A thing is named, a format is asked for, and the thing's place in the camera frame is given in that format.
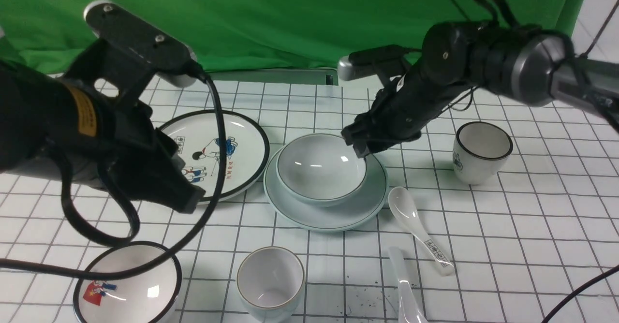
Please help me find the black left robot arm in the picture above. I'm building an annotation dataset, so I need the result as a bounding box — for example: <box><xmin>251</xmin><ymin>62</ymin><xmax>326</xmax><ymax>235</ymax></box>
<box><xmin>0</xmin><ymin>39</ymin><xmax>205</xmax><ymax>214</ymax></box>

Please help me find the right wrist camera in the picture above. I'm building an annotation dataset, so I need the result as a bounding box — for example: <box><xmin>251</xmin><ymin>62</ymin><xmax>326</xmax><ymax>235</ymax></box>
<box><xmin>337</xmin><ymin>44</ymin><xmax>421</xmax><ymax>85</ymax></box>

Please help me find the cartoon bowl with black rim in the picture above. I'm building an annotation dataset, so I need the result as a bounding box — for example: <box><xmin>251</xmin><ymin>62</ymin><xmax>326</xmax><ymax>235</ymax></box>
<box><xmin>73</xmin><ymin>241</ymin><xmax>183</xmax><ymax>323</ymax></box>

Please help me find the plain pale green plate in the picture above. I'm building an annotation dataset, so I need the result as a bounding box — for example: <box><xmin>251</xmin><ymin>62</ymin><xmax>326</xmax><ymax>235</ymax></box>
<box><xmin>263</xmin><ymin>151</ymin><xmax>389</xmax><ymax>233</ymax></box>

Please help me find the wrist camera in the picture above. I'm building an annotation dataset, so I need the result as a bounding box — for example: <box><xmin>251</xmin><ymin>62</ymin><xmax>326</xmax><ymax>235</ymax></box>
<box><xmin>83</xmin><ymin>0</ymin><xmax>197</xmax><ymax>88</ymax></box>
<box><xmin>337</xmin><ymin>44</ymin><xmax>421</xmax><ymax>85</ymax></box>

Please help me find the pale green shallow bowl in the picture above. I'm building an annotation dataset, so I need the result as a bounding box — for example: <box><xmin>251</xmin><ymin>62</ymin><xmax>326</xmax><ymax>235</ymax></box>
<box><xmin>276</xmin><ymin>133</ymin><xmax>369</xmax><ymax>207</ymax></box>

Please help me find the white spoon with label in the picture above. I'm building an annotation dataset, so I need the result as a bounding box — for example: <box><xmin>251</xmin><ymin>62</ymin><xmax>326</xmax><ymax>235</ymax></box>
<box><xmin>387</xmin><ymin>187</ymin><xmax>456</xmax><ymax>277</ymax></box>

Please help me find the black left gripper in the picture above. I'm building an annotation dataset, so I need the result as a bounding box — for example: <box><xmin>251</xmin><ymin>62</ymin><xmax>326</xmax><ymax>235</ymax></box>
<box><xmin>54</xmin><ymin>40</ymin><xmax>205</xmax><ymax>214</ymax></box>

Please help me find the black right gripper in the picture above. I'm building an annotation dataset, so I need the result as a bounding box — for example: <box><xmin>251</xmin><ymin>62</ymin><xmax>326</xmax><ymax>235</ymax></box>
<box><xmin>341</xmin><ymin>74</ymin><xmax>465</xmax><ymax>159</ymax></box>

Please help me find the cartoon plate with black rim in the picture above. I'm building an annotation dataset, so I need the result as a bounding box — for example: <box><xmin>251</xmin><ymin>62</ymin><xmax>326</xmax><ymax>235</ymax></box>
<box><xmin>161</xmin><ymin>110</ymin><xmax>270</xmax><ymax>206</ymax></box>

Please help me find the pale green cup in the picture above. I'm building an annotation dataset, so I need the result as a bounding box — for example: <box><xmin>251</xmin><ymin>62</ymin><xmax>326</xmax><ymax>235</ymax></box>
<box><xmin>235</xmin><ymin>246</ymin><xmax>307</xmax><ymax>323</ymax></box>

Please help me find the plain white ceramic spoon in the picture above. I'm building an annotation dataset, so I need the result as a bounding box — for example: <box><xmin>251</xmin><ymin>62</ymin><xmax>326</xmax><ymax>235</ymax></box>
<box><xmin>388</xmin><ymin>247</ymin><xmax>427</xmax><ymax>323</ymax></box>

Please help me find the green backdrop cloth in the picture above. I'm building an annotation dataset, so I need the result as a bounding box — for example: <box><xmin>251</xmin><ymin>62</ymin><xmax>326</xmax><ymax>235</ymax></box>
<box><xmin>0</xmin><ymin>0</ymin><xmax>583</xmax><ymax>73</ymax></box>

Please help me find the white cup with black rim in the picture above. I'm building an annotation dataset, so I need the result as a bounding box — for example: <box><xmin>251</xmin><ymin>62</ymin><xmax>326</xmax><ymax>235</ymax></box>
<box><xmin>452</xmin><ymin>122</ymin><xmax>514</xmax><ymax>186</ymax></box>

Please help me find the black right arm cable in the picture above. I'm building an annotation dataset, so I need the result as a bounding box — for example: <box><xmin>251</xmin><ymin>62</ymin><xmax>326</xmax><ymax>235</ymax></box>
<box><xmin>541</xmin><ymin>265</ymin><xmax>619</xmax><ymax>323</ymax></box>

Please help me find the dark green metal bar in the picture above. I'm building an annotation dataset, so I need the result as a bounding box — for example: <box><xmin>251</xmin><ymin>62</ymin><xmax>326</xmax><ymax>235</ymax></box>
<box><xmin>210</xmin><ymin>68</ymin><xmax>339</xmax><ymax>87</ymax></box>

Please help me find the white checkered table mat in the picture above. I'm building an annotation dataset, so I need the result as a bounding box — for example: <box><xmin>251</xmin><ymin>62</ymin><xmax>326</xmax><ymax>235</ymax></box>
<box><xmin>1</xmin><ymin>81</ymin><xmax>619</xmax><ymax>323</ymax></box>

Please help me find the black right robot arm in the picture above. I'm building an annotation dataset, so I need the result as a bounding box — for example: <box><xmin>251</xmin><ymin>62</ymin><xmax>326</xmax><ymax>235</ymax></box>
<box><xmin>338</xmin><ymin>21</ymin><xmax>618</xmax><ymax>158</ymax></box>

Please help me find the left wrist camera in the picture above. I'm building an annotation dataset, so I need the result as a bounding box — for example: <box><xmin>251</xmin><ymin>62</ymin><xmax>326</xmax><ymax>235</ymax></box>
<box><xmin>83</xmin><ymin>0</ymin><xmax>197</xmax><ymax>88</ymax></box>

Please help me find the black left camera cable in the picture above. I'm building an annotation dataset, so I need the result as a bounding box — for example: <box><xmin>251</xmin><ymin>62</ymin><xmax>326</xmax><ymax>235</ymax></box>
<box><xmin>0</xmin><ymin>67</ymin><xmax>228</xmax><ymax>281</ymax></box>

